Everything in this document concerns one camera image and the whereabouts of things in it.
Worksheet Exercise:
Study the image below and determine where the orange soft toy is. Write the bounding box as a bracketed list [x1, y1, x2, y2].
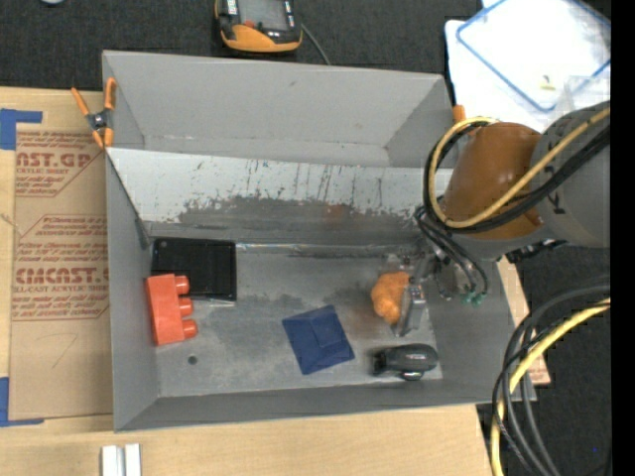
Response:
[370, 271, 413, 326]

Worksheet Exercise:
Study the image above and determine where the orange toy building brick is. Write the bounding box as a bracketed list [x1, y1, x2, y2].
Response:
[144, 273, 199, 347]

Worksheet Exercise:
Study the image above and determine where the brown cardboard board, red print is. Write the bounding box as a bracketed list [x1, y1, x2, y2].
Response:
[0, 85, 116, 428]

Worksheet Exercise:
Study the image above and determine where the dark blue folded cloth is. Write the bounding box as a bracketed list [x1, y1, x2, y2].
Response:
[281, 303, 356, 376]

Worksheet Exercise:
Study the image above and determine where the dark grey computer mouse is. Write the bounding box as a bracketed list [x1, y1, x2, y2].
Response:
[370, 343, 441, 382]

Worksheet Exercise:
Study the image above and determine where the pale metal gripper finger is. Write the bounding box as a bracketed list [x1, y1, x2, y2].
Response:
[395, 285, 429, 339]

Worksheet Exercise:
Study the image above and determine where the black flat box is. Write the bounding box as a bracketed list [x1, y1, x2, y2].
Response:
[150, 238, 238, 302]

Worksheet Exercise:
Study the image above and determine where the grey metal bin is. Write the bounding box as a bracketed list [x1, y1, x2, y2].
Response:
[101, 50, 537, 433]

